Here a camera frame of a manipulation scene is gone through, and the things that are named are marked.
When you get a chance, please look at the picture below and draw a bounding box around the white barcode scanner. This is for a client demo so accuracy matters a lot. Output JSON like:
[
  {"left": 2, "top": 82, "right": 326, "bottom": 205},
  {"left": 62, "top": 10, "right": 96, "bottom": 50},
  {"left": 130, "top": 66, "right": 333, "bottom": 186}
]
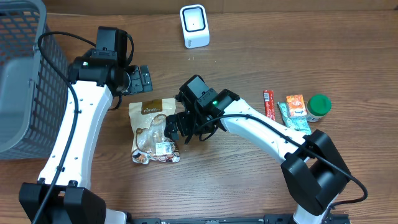
[{"left": 180, "top": 4, "right": 210, "bottom": 49}]

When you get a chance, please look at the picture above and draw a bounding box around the green lidded jar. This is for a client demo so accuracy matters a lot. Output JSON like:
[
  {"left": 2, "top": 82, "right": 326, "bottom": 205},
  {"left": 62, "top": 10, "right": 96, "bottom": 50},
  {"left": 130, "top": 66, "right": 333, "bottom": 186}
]
[{"left": 306, "top": 94, "right": 332, "bottom": 122}]

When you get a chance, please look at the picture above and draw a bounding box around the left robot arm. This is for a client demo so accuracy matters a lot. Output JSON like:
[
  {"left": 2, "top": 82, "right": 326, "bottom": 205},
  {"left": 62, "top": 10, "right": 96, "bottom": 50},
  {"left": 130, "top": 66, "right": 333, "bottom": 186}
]
[{"left": 19, "top": 57, "right": 152, "bottom": 223}]

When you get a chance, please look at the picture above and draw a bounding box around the small orange snack packet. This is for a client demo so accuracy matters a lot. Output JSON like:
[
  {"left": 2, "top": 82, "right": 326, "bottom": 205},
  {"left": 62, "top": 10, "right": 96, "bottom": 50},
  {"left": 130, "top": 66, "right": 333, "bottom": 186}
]
[{"left": 286, "top": 95, "right": 307, "bottom": 118}]

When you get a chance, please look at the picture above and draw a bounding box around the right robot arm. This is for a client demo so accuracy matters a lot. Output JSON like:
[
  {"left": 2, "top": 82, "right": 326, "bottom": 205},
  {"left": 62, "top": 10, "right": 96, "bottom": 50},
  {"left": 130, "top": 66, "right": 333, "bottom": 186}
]
[{"left": 164, "top": 89, "right": 350, "bottom": 223}]

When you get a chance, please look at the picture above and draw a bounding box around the brown white snack pouch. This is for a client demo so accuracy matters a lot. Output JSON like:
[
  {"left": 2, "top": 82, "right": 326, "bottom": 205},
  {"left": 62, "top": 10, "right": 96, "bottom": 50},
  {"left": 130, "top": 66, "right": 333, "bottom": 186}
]
[{"left": 129, "top": 98, "right": 180, "bottom": 164}]

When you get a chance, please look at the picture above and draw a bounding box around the grey plastic shopping basket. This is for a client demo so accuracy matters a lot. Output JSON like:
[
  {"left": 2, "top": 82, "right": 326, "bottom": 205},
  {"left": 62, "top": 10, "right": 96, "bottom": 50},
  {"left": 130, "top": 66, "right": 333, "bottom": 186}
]
[{"left": 1, "top": 0, "right": 68, "bottom": 160}]

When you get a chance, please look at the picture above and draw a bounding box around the red stick packet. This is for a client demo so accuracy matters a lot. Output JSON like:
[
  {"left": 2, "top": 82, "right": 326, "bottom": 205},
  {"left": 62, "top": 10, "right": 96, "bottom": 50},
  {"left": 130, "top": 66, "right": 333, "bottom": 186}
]
[{"left": 263, "top": 90, "right": 275, "bottom": 121}]

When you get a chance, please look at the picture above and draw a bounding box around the teal orange snack pack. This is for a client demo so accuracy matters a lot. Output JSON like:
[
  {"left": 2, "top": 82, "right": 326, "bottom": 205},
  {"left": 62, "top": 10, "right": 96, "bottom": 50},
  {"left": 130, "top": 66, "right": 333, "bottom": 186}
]
[{"left": 277, "top": 102, "right": 312, "bottom": 135}]

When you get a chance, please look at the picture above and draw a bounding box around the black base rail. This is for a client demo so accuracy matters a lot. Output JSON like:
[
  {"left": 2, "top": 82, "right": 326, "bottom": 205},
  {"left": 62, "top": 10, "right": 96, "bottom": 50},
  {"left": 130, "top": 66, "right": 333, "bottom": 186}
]
[{"left": 130, "top": 213, "right": 352, "bottom": 224}]

